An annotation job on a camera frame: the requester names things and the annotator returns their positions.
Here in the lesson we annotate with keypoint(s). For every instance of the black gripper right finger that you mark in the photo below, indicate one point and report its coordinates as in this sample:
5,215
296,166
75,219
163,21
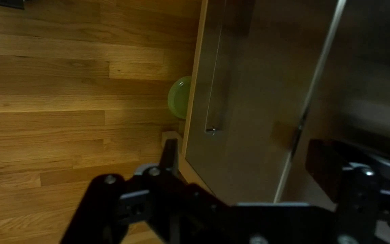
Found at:
358,203

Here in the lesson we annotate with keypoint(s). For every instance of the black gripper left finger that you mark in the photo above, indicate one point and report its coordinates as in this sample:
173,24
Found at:
97,207

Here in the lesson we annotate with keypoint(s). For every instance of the small green ball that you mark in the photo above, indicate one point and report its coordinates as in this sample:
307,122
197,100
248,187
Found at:
181,96

